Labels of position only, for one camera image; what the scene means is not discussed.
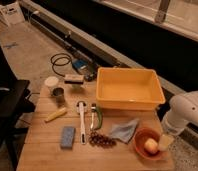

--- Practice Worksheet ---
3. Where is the orange-red apple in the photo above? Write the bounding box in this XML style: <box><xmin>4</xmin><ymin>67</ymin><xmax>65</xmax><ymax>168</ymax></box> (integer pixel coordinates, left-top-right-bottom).
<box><xmin>144</xmin><ymin>138</ymin><xmax>158</xmax><ymax>154</ymax></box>

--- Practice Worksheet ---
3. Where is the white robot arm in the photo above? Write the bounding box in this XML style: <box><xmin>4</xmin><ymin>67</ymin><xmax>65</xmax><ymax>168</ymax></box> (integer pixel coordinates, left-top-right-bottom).
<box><xmin>158</xmin><ymin>91</ymin><xmax>198</xmax><ymax>152</ymax></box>

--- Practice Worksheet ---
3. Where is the red bowl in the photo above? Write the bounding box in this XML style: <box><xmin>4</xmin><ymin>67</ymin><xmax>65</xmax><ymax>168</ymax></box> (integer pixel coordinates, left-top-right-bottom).
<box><xmin>133</xmin><ymin>127</ymin><xmax>164</xmax><ymax>161</ymax></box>

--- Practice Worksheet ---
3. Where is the grey-blue cloth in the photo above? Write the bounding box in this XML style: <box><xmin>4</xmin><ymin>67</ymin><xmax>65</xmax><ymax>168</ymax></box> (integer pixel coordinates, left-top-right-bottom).
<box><xmin>109</xmin><ymin>118</ymin><xmax>139</xmax><ymax>143</ymax></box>

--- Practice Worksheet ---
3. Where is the yellow plastic bin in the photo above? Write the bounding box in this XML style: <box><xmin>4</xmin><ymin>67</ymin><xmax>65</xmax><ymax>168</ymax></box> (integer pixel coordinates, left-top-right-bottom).
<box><xmin>96</xmin><ymin>67</ymin><xmax>165</xmax><ymax>110</ymax></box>

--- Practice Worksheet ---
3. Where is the green chili pepper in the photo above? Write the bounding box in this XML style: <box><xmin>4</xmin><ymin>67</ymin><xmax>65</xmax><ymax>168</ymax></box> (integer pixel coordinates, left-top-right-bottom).
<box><xmin>94</xmin><ymin>106</ymin><xmax>103</xmax><ymax>130</ymax></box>

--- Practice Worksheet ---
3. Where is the bunch of dark grapes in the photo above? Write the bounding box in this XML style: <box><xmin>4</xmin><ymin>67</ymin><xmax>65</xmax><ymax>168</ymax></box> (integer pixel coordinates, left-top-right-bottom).
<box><xmin>89</xmin><ymin>131</ymin><xmax>116</xmax><ymax>148</ymax></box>

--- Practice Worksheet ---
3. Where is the white long brush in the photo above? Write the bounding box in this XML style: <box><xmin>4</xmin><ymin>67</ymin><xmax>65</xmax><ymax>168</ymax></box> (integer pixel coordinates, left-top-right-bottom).
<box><xmin>77</xmin><ymin>101</ymin><xmax>86</xmax><ymax>144</ymax></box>

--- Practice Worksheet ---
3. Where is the blue sponge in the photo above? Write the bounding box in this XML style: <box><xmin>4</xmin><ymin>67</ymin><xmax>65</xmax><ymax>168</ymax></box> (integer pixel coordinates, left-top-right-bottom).
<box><xmin>60</xmin><ymin>126</ymin><xmax>75</xmax><ymax>149</ymax></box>

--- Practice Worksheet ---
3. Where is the wooden scrub brush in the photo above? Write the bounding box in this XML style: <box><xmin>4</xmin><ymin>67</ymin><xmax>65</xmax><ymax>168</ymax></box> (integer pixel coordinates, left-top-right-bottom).
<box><xmin>64</xmin><ymin>74</ymin><xmax>84</xmax><ymax>88</ymax></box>

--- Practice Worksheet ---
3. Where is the metal cup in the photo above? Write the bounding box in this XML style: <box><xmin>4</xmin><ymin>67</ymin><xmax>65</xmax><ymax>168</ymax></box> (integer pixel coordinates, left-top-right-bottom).
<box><xmin>52</xmin><ymin>87</ymin><xmax>65</xmax><ymax>103</ymax></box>

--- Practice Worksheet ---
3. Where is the white cup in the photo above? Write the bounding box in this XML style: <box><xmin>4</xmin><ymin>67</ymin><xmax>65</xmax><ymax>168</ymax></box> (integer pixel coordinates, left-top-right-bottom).
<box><xmin>44</xmin><ymin>76</ymin><xmax>59</xmax><ymax>93</ymax></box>

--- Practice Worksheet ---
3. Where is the black chair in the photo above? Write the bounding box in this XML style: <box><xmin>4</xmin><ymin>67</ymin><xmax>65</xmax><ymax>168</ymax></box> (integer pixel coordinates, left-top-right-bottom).
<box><xmin>0</xmin><ymin>78</ymin><xmax>36</xmax><ymax>169</ymax></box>

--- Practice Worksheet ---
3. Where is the white cardboard box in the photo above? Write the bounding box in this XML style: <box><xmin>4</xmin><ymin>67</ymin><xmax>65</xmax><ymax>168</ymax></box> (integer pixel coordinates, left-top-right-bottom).
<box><xmin>0</xmin><ymin>2</ymin><xmax>25</xmax><ymax>27</ymax></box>

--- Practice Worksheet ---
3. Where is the black coiled cable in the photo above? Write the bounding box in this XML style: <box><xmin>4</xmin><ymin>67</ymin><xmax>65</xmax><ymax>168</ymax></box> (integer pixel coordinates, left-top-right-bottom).
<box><xmin>50</xmin><ymin>52</ymin><xmax>73</xmax><ymax>77</ymax></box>

